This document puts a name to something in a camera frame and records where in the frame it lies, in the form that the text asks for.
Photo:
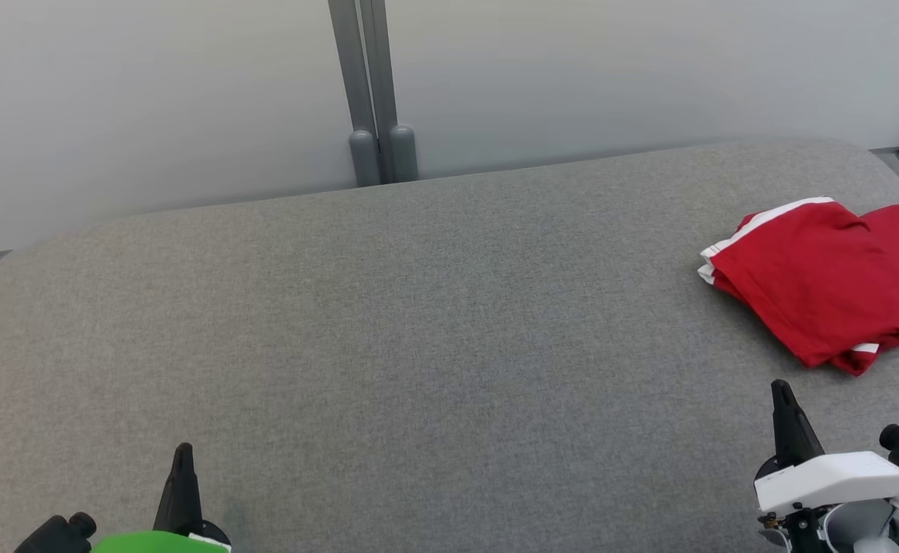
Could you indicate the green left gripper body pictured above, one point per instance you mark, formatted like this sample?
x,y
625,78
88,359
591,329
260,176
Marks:
x,y
157,542

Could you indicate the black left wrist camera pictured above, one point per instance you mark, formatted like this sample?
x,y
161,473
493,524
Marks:
x,y
54,535

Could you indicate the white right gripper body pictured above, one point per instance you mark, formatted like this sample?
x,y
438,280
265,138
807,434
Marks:
x,y
834,476

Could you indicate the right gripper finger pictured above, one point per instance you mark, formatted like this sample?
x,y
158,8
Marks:
x,y
795,430

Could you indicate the grey fabric sofa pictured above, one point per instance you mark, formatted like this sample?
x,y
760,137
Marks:
x,y
419,346

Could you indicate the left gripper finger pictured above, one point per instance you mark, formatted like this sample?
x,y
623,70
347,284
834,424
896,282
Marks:
x,y
180,491

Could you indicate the red basketball jersey white trim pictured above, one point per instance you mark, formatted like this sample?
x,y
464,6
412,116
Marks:
x,y
826,284

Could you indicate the grey metal wall post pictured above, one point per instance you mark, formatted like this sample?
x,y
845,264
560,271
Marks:
x,y
392,100
357,92

